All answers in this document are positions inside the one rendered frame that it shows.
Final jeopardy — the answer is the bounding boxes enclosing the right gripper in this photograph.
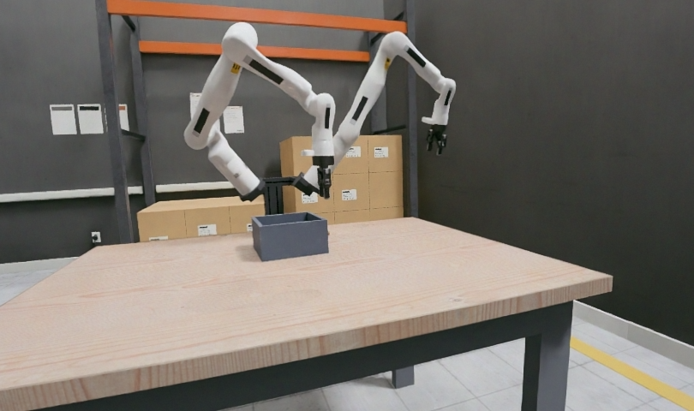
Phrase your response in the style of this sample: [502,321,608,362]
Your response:
[312,156,334,200]

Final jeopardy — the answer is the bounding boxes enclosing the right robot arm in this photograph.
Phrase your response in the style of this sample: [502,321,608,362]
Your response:
[184,22,335,195]

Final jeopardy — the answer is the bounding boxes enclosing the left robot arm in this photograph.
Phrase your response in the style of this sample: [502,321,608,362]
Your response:
[328,32,456,173]

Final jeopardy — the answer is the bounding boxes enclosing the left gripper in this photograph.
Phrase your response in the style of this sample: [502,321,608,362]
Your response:
[426,124,447,156]

